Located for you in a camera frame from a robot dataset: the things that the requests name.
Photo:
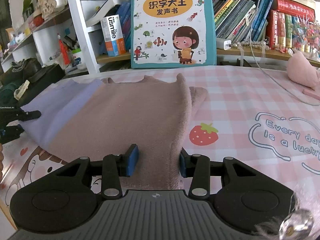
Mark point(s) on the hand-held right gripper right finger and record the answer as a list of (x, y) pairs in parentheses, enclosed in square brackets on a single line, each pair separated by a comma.
[(182, 163)]

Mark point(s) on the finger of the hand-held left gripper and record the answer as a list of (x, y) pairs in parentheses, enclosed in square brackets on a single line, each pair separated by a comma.
[(30, 115), (12, 133)]

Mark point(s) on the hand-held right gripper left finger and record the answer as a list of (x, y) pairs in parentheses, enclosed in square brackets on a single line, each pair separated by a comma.
[(132, 160)]

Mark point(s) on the pink and purple sweater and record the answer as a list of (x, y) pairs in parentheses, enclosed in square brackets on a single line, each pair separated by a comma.
[(120, 115)]

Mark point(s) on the dark green cloth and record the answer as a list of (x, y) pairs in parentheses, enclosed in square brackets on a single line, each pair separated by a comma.
[(8, 87)]

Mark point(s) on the white wristwatch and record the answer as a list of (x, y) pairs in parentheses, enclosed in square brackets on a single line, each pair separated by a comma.
[(22, 88)]

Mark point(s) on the black box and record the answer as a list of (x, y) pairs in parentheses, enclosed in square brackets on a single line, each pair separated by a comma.
[(47, 76)]

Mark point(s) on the black leather shoe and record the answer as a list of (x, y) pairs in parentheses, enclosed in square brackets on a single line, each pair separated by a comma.
[(32, 67)]

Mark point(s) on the red tassel ornament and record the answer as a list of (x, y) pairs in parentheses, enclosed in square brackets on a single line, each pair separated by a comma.
[(65, 52)]

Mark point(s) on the white jar with green lid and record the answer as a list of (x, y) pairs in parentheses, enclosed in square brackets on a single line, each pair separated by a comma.
[(78, 61)]

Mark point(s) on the bunch of pens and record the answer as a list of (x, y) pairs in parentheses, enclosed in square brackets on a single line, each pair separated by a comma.
[(71, 42)]

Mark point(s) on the red round figurine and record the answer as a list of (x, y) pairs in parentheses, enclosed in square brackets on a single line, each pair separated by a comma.
[(38, 20)]

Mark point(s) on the white wooden bookshelf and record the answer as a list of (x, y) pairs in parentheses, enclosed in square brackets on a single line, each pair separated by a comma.
[(81, 30)]

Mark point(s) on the green leafy plant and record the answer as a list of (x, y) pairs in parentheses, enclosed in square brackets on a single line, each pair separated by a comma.
[(27, 7)]

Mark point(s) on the white and orange toothpaste box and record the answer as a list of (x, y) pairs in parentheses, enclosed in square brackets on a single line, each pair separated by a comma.
[(112, 32)]

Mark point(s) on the white charger plug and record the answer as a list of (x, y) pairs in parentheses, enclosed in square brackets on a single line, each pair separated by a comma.
[(223, 44)]

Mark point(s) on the fluffy charm with clear bead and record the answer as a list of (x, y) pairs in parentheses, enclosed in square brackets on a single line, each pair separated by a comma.
[(297, 223)]

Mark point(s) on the thick paperback book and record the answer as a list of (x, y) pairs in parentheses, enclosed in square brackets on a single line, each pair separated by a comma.
[(107, 10)]

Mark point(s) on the teal children's picture book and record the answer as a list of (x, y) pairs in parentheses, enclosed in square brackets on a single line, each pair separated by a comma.
[(162, 30)]

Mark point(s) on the row of blue books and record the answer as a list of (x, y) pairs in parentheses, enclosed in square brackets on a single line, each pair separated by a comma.
[(126, 20)]

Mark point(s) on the pink flat case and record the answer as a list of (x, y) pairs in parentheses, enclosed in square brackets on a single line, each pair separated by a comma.
[(312, 92)]

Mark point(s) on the pink plush toy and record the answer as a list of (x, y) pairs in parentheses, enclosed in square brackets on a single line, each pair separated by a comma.
[(302, 72)]

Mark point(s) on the row of thin picture books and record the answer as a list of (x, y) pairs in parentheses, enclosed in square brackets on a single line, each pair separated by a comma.
[(237, 17)]

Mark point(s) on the row of red spine books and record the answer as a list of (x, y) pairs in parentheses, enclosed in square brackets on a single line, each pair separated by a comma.
[(281, 32)]

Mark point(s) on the colourful bead ornament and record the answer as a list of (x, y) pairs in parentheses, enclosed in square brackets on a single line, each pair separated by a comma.
[(307, 32)]

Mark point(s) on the thick red dictionary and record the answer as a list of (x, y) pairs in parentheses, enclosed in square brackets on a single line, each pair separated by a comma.
[(292, 7)]

